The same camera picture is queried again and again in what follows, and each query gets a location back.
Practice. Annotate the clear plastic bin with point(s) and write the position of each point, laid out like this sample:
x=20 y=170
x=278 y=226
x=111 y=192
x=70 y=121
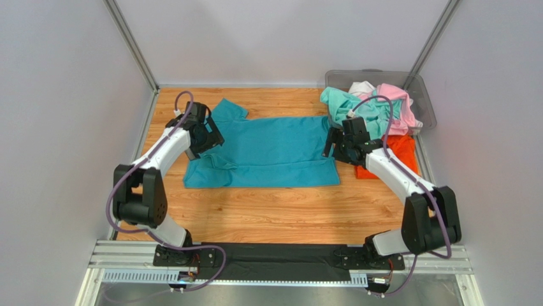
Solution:
x=413 y=84

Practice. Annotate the right aluminium corner post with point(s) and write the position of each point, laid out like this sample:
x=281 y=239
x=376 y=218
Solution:
x=438 y=29

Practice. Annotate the mint green t shirt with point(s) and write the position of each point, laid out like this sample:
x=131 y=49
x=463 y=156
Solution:
x=376 y=112

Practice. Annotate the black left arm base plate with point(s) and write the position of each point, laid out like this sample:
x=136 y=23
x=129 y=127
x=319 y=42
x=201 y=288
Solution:
x=167 y=257

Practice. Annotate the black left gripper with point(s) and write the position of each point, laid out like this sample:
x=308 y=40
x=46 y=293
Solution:
x=214 y=138

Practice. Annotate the pink t shirt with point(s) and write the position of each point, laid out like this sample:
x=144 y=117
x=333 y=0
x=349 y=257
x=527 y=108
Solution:
x=408 y=123

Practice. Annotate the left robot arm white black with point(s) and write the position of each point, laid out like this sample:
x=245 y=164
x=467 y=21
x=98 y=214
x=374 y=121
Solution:
x=139 y=196

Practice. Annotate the aluminium corner post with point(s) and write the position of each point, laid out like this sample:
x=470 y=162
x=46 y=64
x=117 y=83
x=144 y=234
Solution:
x=124 y=29
x=438 y=29

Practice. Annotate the folded orange t shirt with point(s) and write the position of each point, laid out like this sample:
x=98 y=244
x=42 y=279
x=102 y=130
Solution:
x=403 y=146

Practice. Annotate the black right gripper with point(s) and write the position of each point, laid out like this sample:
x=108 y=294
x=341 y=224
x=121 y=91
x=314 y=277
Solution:
x=336 y=143

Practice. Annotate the aluminium front frame rail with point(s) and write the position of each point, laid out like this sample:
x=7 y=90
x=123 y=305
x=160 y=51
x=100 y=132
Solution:
x=132 y=262

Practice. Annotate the left aluminium corner post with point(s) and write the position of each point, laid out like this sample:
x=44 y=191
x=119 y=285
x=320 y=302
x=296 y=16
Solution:
x=124 y=29

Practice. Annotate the teal t shirt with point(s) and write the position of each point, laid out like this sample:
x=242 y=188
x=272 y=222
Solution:
x=268 y=152

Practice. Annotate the white t shirt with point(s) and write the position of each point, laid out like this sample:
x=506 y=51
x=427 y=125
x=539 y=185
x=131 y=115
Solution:
x=361 y=88

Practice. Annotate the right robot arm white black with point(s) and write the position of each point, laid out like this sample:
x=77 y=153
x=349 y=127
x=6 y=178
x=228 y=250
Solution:
x=430 y=222

